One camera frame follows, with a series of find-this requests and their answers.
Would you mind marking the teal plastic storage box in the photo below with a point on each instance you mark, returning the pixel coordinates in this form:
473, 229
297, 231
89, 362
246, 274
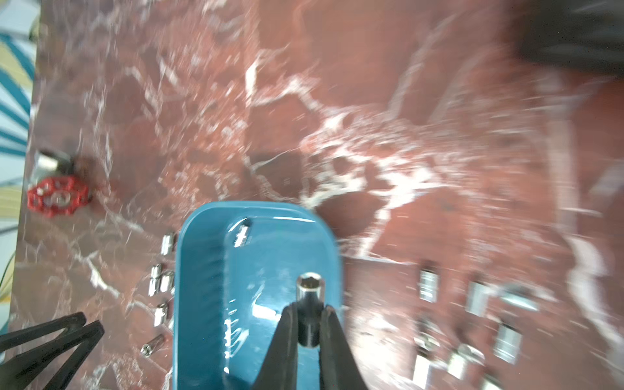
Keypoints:
228, 301

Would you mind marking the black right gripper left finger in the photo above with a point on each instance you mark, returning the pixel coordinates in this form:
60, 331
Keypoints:
279, 369

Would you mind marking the black plastic tool case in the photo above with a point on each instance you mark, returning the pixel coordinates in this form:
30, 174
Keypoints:
585, 35

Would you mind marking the grey valve with red handwheel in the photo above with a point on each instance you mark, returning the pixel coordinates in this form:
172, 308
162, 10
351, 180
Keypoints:
54, 187

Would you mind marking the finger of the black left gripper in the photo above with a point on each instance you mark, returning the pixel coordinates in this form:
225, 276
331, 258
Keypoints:
67, 323
20, 371

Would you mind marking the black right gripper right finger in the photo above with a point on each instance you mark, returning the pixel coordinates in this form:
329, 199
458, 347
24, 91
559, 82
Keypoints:
338, 369

